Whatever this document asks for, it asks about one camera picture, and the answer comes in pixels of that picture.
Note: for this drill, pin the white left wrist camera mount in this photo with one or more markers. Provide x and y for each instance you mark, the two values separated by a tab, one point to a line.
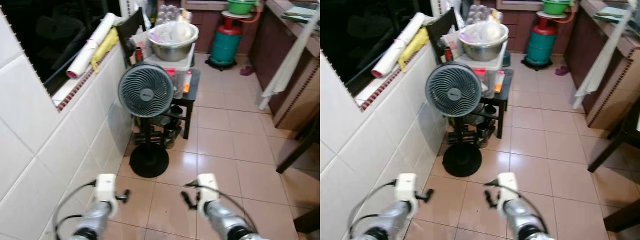
105	187
406	187

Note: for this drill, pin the pink slipper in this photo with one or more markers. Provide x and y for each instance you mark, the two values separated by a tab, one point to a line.
562	70
247	70

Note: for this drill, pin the grey fan on black stand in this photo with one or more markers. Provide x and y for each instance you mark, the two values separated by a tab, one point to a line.
453	90
146	90

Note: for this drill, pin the green plastic basin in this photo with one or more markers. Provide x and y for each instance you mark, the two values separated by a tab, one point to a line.
241	6
556	6

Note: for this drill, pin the brown kitchen cabinet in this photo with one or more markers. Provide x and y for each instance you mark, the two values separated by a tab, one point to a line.
607	85
295	85

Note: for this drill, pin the white paper roll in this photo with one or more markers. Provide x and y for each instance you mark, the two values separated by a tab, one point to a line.
395	50
90	50

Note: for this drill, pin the white hanging cloth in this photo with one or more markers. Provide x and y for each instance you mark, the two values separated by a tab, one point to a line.
600	65
290	65

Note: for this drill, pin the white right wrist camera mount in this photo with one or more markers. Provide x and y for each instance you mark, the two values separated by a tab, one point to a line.
207	187
507	186

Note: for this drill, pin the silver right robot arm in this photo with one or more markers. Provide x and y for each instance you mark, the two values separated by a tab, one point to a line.
225	220
522	220

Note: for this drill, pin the steel pot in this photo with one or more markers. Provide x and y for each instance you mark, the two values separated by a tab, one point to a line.
171	134
484	134

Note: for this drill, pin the white plastic storage box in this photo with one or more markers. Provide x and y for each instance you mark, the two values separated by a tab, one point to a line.
182	64
492	64

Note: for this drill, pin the orange bottle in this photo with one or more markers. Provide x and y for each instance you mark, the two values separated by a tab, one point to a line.
498	85
186	84

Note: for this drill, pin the black side table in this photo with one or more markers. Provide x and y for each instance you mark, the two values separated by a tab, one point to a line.
503	100
192	100

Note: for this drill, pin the red can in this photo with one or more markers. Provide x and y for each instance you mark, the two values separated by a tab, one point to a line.
448	53
138	54

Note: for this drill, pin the dark wooden furniture piece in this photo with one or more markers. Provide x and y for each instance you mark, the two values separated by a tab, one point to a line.
625	215
309	221

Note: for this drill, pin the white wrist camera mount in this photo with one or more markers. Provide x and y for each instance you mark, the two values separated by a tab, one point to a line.
507	186
406	187
207	187
105	187

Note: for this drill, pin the yellow cloth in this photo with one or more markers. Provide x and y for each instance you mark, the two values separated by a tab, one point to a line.
414	49
106	50

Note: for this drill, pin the large steel mixing bowl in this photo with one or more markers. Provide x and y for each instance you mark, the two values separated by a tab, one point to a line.
172	50
482	49

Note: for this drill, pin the clear egg tray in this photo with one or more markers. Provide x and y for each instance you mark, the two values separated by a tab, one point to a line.
172	14
482	12

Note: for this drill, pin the dark wooden table leg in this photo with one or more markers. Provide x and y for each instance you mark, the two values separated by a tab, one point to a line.
615	145
300	150

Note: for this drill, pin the pale green board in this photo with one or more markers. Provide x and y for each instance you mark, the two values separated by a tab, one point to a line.
299	12
611	12

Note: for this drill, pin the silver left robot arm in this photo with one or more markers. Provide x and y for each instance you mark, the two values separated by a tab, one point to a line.
92	220
387	222

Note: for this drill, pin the green gas cylinder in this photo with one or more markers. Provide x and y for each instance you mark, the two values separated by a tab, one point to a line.
541	45
226	45

